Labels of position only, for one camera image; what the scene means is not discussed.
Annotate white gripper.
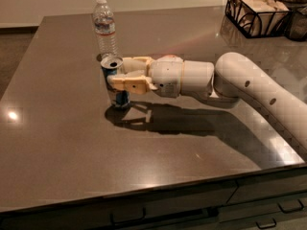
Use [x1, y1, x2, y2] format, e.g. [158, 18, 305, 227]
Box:
[107, 57, 183, 98]

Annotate red bull can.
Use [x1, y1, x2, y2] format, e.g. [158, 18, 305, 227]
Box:
[101, 55, 130, 109]

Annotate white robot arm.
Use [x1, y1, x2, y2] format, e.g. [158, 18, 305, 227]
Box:
[102, 52, 307, 157]

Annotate red apple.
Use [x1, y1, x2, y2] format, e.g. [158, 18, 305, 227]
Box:
[164, 55, 177, 58]

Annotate clear plastic water bottle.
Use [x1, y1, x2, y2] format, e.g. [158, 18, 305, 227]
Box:
[92, 0, 118, 58]

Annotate dark mesh cup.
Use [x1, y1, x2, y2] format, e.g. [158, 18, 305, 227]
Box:
[285, 7, 307, 41]

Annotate black wire napkin basket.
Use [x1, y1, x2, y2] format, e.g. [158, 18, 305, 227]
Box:
[225, 0, 291, 38]

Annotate left drawer handle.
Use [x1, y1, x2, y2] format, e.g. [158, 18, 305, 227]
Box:
[109, 206, 146, 226]

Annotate drawer handle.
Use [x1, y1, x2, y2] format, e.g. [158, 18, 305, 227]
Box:
[109, 206, 146, 226]
[255, 218, 277, 230]
[278, 199, 304, 214]

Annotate right lower drawer handle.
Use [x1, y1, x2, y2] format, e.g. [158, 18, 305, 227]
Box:
[255, 218, 277, 230]

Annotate right upper drawer handle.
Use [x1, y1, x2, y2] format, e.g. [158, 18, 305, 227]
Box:
[278, 199, 304, 214]

